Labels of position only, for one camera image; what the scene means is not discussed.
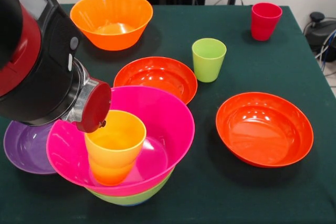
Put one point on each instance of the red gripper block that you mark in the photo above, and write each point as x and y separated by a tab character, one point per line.
94	108

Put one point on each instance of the yellow plastic cup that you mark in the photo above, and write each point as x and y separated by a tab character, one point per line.
115	155

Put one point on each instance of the pink plastic bowl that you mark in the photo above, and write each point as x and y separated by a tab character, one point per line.
162	119

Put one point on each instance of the red plastic bowl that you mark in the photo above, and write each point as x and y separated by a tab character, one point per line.
265	129
157	77

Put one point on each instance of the green plastic bowl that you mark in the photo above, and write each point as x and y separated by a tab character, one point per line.
147	195

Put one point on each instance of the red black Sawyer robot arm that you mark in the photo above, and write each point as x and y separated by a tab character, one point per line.
39	64

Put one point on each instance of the purple plastic bowl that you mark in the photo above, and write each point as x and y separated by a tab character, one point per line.
26	150

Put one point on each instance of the orange plastic bowl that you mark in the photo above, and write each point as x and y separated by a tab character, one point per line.
110	11

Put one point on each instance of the green plastic cup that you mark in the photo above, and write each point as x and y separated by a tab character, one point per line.
208	61

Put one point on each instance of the dark green tablecloth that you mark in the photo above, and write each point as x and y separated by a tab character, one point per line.
236	195

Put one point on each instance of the red plastic cup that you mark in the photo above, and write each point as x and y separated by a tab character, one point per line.
263	24

